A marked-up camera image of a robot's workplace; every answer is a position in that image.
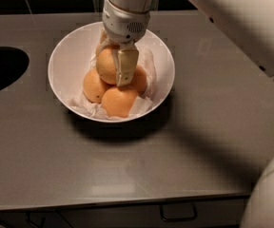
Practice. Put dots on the black drawer handle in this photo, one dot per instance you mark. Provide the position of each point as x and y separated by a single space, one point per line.
178 212

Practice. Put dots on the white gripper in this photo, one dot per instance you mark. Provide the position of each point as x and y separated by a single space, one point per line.
123 25

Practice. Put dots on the white paper towel lining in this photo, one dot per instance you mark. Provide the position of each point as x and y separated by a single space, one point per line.
143 103

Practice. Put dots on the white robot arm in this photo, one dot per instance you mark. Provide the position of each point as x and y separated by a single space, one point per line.
249 24

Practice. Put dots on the grey cabinet drawer front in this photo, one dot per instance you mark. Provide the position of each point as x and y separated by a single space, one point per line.
212 213

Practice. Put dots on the white ceramic bowl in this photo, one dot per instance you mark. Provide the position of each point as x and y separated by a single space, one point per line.
72 57

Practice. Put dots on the orange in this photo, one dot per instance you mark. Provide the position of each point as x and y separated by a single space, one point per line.
118 101
139 80
94 87
105 65

